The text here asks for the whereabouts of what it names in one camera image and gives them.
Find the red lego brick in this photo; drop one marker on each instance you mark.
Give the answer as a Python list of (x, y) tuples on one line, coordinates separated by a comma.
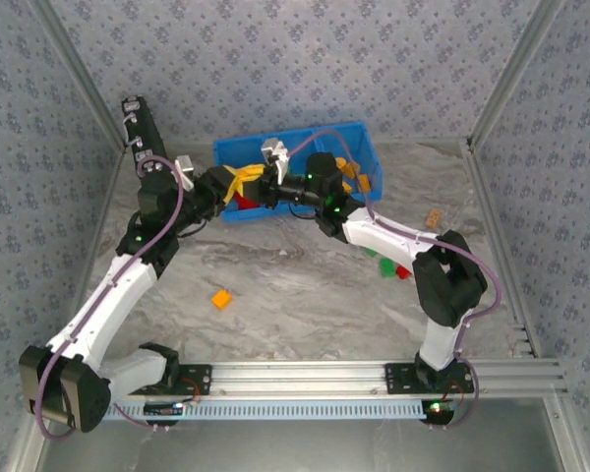
[(246, 202), (402, 272)]

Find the yellow curved lego block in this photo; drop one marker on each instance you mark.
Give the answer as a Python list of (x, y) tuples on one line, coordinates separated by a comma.
[(341, 163)]

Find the orange hollow lego brick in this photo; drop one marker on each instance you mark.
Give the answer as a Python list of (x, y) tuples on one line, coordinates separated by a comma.
[(354, 170)]

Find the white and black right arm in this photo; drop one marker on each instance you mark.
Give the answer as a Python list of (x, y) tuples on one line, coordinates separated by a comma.
[(383, 236)]

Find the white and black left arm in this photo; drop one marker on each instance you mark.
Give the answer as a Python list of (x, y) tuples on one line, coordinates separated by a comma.
[(103, 305)]

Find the blue three-compartment bin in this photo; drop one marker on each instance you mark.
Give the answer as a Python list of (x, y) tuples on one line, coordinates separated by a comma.
[(241, 152)]

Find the tan lego brick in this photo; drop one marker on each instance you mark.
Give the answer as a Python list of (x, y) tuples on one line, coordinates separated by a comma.
[(433, 218)]

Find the small circuit board with LED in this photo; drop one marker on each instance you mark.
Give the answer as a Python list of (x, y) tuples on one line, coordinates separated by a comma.
[(162, 408), (437, 408)]

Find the aluminium side rail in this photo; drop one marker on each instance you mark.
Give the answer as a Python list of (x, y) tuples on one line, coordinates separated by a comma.
[(501, 231), (98, 231)]

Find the aluminium frame post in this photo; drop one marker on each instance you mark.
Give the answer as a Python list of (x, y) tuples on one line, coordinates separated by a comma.
[(516, 64), (74, 69)]

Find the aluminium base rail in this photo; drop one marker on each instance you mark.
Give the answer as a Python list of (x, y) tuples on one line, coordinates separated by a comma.
[(300, 378)]

